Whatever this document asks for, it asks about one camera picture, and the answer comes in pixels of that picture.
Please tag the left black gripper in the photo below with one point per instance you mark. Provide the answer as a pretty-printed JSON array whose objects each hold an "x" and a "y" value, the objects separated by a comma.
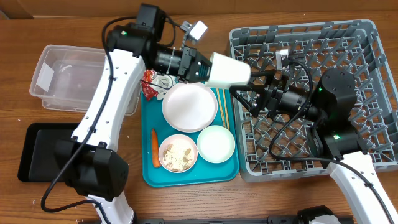
[{"x": 193, "y": 59}]

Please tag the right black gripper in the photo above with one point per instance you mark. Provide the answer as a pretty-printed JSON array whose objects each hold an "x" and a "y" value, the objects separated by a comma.
[{"x": 272, "y": 94}]

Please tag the wooden chopstick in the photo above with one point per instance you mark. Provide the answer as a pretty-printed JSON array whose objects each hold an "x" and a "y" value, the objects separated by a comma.
[
  {"x": 221, "y": 108},
  {"x": 225, "y": 110}
]

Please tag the white cup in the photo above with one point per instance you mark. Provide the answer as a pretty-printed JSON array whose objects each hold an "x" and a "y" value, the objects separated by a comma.
[{"x": 226, "y": 71}]

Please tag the large pink plate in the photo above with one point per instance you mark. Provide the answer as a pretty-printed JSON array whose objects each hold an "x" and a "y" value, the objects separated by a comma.
[{"x": 189, "y": 107}]

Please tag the bowl with food scraps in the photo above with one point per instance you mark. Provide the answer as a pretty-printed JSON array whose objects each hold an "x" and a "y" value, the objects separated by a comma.
[{"x": 178, "y": 153}]

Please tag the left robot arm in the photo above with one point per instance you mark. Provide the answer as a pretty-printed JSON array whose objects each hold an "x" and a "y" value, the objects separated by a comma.
[{"x": 89, "y": 161}]

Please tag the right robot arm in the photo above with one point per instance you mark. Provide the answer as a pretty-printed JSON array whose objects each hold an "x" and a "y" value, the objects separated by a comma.
[{"x": 333, "y": 139}]

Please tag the grey dishwasher rack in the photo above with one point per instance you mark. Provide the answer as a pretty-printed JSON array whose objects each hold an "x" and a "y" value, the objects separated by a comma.
[{"x": 354, "y": 46}]

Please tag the red snack wrapper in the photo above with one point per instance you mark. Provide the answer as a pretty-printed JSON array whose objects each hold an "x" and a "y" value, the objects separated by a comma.
[{"x": 146, "y": 85}]

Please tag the orange carrot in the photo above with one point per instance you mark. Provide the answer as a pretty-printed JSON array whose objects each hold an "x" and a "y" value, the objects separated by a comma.
[{"x": 155, "y": 149}]

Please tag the teal serving tray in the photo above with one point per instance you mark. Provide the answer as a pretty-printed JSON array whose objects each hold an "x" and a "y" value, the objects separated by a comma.
[{"x": 202, "y": 172}]

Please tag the clear plastic bin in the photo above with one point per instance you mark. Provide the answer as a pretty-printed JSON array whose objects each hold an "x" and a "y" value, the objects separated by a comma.
[{"x": 66, "y": 77}]

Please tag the black plastic tray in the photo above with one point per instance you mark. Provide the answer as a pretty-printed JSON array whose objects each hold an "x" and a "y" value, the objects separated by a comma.
[{"x": 38, "y": 162}]

